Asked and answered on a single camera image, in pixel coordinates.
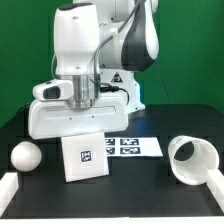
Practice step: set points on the white corner bracket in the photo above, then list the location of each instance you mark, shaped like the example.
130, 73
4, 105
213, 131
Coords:
215, 183
8, 187

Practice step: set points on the white cylindrical lamp shade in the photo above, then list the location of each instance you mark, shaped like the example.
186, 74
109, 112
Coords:
193, 171

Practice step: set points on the white sheet with tags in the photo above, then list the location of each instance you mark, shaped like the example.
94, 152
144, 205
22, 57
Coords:
133, 147

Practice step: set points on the white right corner bracket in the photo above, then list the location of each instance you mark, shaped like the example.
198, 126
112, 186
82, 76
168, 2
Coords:
215, 183

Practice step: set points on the white lamp base with tags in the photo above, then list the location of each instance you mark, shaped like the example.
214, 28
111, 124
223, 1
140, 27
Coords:
84, 156

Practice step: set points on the white lamp bulb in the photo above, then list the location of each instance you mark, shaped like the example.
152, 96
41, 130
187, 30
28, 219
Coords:
26, 156

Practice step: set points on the white left corner bracket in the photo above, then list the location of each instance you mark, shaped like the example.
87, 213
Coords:
8, 187

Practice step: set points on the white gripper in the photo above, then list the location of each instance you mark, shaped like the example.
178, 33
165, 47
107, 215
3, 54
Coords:
55, 119

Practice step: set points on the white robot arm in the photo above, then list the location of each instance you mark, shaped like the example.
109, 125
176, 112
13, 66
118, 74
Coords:
97, 45

